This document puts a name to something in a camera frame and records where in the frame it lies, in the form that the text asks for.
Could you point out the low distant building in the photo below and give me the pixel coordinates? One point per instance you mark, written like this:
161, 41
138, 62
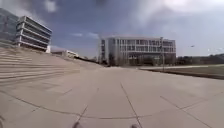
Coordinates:
66, 53

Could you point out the robot's own part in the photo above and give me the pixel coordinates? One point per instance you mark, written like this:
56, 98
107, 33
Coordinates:
76, 125
134, 126

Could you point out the row of trees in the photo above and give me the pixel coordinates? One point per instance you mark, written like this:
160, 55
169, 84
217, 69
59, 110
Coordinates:
200, 60

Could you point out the beige paved plaza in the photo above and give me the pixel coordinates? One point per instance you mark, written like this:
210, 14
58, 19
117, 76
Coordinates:
110, 90

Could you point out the wide stone steps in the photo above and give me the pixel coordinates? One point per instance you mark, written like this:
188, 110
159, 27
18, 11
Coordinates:
30, 65

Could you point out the lamp pole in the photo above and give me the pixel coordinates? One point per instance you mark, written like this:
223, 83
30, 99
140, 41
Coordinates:
162, 53

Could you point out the glass-fronted office building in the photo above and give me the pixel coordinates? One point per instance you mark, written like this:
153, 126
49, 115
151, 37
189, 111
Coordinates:
140, 50

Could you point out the grass strip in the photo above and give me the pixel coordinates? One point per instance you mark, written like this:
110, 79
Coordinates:
196, 71

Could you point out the white tiered building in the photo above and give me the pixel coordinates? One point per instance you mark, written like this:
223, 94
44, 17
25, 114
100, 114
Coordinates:
31, 33

